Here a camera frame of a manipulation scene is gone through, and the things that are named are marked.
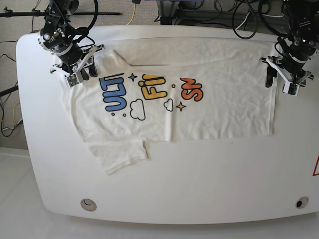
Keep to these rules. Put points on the left table cable grommet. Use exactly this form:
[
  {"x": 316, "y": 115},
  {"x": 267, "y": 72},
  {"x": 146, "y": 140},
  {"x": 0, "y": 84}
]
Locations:
[{"x": 88, "y": 205}]

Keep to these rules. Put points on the white printed T-shirt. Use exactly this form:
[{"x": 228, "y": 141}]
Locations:
[{"x": 170, "y": 89}]

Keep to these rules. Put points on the black tripod stand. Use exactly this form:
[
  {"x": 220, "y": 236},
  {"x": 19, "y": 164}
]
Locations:
[{"x": 15, "y": 13}]

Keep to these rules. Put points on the grey metal frame base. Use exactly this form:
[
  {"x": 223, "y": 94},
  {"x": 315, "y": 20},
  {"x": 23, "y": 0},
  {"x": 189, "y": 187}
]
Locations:
[{"x": 170, "y": 10}]

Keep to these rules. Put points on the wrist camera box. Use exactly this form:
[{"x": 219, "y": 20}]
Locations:
[
  {"x": 291, "y": 88},
  {"x": 74, "y": 79}
]

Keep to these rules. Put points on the right table cable grommet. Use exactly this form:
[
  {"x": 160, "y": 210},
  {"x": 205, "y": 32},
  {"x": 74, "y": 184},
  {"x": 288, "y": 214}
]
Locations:
[{"x": 302, "y": 202}]

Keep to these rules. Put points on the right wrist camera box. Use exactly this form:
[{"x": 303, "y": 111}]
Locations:
[{"x": 74, "y": 79}]

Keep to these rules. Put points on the red triangle warning sticker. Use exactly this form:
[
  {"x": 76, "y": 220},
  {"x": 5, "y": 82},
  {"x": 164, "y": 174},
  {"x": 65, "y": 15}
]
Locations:
[{"x": 316, "y": 168}]

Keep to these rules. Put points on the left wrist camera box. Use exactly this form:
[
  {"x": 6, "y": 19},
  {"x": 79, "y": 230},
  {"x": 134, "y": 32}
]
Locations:
[{"x": 291, "y": 88}]

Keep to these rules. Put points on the table cable grommet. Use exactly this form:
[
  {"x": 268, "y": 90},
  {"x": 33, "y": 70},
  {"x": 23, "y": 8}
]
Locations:
[
  {"x": 302, "y": 202},
  {"x": 88, "y": 205}
]

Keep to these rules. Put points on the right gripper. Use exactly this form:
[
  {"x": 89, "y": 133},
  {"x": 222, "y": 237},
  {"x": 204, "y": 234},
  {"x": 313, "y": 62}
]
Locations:
[{"x": 79, "y": 60}]

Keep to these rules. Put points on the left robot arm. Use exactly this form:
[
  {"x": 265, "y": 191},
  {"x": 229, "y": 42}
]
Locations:
[{"x": 298, "y": 44}]

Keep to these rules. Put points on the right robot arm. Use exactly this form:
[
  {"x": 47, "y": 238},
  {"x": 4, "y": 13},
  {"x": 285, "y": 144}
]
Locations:
[{"x": 56, "y": 42}]

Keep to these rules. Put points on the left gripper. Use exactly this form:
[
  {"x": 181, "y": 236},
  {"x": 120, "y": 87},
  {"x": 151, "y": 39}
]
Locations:
[{"x": 289, "y": 68}]

